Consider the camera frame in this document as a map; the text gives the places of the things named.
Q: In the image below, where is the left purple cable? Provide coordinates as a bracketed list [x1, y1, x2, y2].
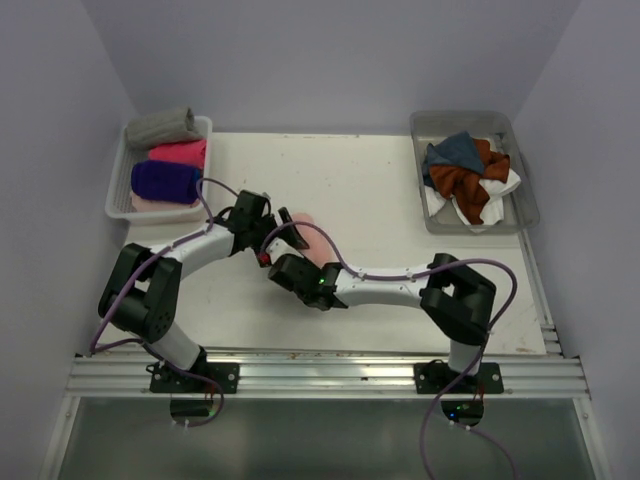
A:
[88, 177, 246, 429]

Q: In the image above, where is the aluminium mounting rail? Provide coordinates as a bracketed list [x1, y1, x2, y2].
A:
[64, 348, 590, 399]

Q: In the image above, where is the light pink towel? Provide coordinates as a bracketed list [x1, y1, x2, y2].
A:
[291, 212, 335, 268]

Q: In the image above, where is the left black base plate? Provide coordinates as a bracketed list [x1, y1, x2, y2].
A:
[146, 362, 240, 394]

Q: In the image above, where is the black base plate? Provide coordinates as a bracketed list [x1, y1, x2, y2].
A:
[146, 362, 240, 394]
[413, 359, 505, 394]

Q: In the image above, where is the purple cable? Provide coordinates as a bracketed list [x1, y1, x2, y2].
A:
[255, 221, 519, 480]
[88, 177, 246, 429]

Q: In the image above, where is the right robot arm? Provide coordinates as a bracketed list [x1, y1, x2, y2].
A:
[268, 253, 496, 393]

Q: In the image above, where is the blue grey towel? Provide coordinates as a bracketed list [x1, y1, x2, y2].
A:
[421, 131, 485, 180]

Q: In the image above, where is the purple rolled towel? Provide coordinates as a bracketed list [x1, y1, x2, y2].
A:
[131, 160, 201, 205]

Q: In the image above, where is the white cloth in bin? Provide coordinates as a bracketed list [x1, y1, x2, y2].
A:
[424, 169, 521, 233]

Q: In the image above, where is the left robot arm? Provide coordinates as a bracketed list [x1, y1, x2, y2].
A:
[98, 190, 309, 393]

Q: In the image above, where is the hot pink rolled towel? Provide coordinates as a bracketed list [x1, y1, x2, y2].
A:
[148, 139, 207, 170]

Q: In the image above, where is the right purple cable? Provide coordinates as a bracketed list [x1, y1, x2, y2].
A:
[255, 221, 519, 480]

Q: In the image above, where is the pale pink rolled towel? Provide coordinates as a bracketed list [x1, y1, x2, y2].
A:
[130, 191, 200, 213]

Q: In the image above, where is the brown towel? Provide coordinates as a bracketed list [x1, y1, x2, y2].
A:
[423, 137, 511, 225]

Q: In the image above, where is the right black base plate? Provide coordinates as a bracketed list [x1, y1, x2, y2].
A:
[413, 359, 505, 394]

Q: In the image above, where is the white plastic basket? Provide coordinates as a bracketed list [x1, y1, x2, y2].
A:
[105, 115, 213, 225]

